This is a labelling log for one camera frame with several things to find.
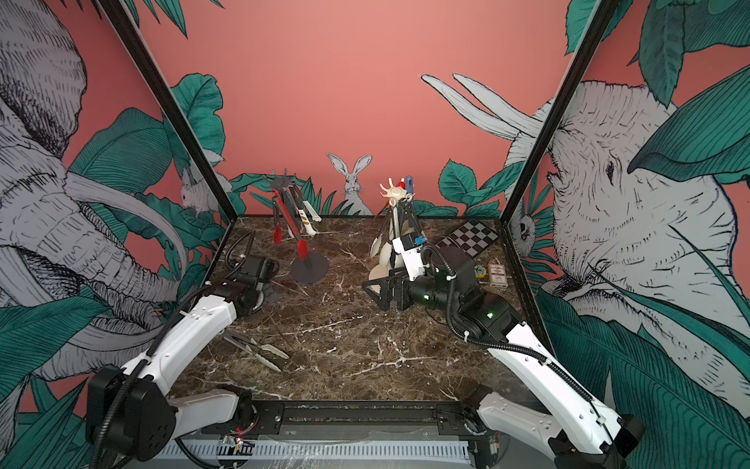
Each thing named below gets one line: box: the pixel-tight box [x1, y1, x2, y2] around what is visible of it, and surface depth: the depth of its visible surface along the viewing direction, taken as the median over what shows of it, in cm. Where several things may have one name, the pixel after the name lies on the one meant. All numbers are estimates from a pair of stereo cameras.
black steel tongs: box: [401, 193, 422, 238], surface depth 73 cm
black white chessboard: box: [435, 218, 500, 258], surface depth 116 cm
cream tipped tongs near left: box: [222, 334, 290, 373], surface depth 86 cm
